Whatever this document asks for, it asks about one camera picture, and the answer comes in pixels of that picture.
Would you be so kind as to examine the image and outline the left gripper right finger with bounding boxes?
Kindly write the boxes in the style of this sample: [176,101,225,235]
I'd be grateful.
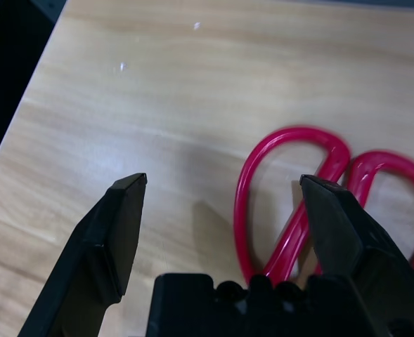
[299,174,414,337]

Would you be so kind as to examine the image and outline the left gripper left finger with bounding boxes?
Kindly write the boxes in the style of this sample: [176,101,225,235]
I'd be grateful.
[16,172,149,337]

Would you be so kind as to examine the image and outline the red handled scissors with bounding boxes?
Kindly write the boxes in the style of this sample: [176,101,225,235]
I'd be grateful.
[233,124,414,285]

